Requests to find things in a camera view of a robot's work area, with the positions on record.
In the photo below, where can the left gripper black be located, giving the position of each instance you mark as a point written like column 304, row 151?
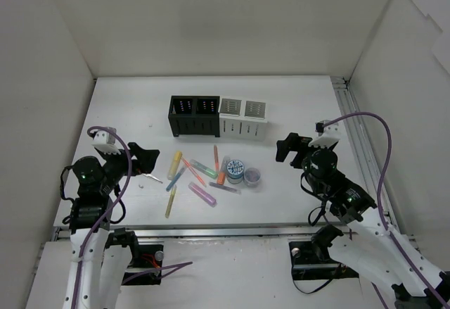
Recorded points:
column 131, row 161

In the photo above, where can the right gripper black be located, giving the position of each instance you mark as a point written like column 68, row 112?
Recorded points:
column 297, row 152

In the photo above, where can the yellow highlighter marker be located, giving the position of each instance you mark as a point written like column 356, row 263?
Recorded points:
column 174, row 166

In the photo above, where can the blue highlighter pen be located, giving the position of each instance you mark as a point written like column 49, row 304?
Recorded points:
column 176, row 178

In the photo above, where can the thin yellow highlighter pen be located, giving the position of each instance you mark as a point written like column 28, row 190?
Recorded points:
column 170, row 201

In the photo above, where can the clear jar purple clips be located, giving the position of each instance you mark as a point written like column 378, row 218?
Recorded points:
column 252, row 177

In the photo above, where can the green highlighter marker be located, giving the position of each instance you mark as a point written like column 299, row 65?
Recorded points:
column 204, row 169

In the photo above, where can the red thin pen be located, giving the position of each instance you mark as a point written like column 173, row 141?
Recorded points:
column 195, row 174

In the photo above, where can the orange thin pen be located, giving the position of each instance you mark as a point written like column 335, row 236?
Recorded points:
column 216, row 158

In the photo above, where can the orange highlighter marker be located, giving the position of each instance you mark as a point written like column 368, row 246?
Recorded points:
column 223, row 170

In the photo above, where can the purple thin pen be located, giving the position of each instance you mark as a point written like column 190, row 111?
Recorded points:
column 225, row 188

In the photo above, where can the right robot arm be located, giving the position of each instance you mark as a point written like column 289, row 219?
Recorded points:
column 387, row 259

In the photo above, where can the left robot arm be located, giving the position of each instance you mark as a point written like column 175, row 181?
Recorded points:
column 100, row 256

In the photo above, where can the white slotted organizer box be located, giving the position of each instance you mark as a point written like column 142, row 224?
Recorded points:
column 242, row 119

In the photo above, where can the black slotted organizer box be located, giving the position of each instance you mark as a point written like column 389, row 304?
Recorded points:
column 194, row 115

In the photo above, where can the pink purple highlighter marker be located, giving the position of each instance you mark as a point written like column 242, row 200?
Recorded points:
column 206, row 197

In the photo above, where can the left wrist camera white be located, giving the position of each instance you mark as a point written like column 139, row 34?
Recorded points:
column 105, row 143

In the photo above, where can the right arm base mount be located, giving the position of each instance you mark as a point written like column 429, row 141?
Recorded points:
column 311, row 261

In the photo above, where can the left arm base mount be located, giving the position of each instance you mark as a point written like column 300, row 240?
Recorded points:
column 144, row 256

